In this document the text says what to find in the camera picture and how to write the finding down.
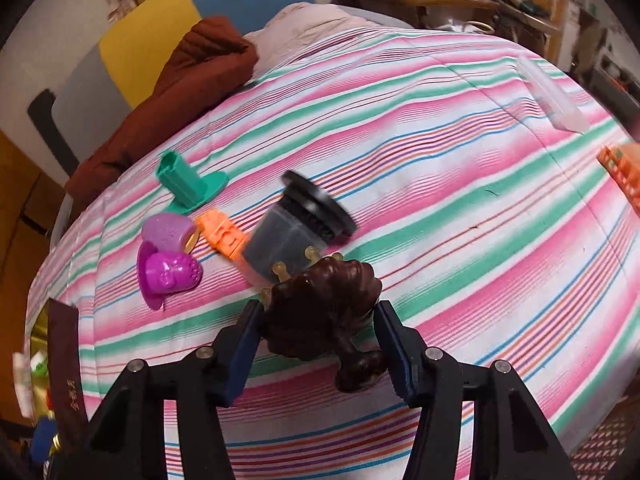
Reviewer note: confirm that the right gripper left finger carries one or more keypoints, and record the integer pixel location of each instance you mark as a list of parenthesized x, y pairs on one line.
[(126, 434)]

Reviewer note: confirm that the magenta round toy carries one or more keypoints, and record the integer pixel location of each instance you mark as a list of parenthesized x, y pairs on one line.
[(162, 274)]

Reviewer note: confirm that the lilac oval patterned case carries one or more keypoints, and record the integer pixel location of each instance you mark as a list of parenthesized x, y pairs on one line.
[(170, 232)]

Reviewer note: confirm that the dark brown carved ornament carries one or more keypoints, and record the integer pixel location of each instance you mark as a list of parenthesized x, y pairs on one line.
[(318, 311)]

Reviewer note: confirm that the orange cube strip toy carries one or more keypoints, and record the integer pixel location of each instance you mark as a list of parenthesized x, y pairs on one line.
[(221, 233)]

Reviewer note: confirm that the green cylinder toy with base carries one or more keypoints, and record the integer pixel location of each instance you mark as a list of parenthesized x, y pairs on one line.
[(190, 190)]

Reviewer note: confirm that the grey jar with black lid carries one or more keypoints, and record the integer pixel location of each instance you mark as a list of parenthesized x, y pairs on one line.
[(304, 219)]

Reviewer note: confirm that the green white round toy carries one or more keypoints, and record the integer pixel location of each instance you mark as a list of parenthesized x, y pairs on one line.
[(39, 364)]

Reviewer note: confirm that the gold tray box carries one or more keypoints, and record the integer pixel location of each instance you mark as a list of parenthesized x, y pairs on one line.
[(58, 399)]

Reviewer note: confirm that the striped pink green bedspread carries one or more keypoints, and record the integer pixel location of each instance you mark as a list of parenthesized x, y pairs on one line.
[(493, 233)]

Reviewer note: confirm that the wooden wardrobe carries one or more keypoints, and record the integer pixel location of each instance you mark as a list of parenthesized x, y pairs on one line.
[(29, 205)]

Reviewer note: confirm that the orange grid toy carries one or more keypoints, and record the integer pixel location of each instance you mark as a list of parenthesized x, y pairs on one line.
[(622, 162)]

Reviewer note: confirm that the clear plastic bag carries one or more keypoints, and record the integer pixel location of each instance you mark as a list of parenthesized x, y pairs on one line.
[(560, 109)]

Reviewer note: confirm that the grey yellow blue headboard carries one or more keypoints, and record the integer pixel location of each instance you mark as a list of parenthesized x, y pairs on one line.
[(121, 70)]

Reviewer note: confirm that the dark red quilted blanket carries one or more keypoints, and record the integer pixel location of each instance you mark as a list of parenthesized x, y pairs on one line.
[(211, 62)]

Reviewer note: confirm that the wooden desk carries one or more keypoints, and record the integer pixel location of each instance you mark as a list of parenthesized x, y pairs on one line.
[(430, 13)]

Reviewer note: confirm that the pink pillow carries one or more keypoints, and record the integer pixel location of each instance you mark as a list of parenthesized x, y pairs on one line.
[(296, 27)]

